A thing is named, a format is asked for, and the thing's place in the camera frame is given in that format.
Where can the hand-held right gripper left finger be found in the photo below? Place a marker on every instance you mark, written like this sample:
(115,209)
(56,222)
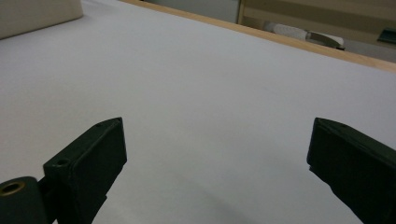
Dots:
(84,168)

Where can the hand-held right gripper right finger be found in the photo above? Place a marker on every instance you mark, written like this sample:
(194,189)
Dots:
(358,165)

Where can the grey flat object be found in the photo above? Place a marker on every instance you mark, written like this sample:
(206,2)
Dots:
(327,39)

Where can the dark green object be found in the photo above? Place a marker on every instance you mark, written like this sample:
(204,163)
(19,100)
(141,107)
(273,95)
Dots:
(388,35)

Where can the white textured roll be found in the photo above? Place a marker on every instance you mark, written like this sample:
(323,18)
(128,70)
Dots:
(288,30)

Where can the light wooden furniture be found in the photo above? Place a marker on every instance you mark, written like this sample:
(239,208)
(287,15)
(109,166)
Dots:
(327,12)

